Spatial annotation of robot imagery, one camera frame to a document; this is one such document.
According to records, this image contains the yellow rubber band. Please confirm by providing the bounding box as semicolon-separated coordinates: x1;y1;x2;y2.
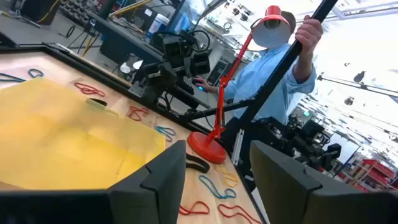
215;164;240;189

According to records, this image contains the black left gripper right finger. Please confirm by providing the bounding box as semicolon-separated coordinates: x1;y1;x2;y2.
249;139;331;224

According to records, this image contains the red desk lamp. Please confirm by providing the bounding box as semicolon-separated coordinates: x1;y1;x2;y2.
187;5;293;165

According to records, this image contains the blue rubber band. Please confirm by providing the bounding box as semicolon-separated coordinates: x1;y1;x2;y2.
27;68;45;79
154;125;177;142
0;72;26;83
198;174;238;200

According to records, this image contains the black desk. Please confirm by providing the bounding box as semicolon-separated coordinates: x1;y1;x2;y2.
88;12;165;65

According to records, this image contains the white and blue bucket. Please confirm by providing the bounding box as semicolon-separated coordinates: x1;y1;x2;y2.
146;13;170;39

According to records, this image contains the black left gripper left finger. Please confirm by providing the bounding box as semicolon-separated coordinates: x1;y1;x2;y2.
107;139;187;224

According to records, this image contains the yellow translucent plastic bin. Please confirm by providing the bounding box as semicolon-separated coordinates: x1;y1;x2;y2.
0;77;166;190

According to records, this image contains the red rubber band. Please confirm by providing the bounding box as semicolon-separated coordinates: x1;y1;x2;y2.
73;81;106;98
179;200;211;217
126;105;150;123
217;203;262;224

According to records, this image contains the black wide rubber band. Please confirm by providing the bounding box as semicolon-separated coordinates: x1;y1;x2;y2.
185;152;211;174
85;98;108;110

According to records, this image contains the person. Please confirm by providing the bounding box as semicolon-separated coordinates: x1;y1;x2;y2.
192;11;325;150

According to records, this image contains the red storage shelving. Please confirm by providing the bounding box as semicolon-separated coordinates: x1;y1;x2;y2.
338;158;398;192

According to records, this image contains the yellow extension cable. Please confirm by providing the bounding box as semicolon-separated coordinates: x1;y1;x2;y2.
80;34;100;58

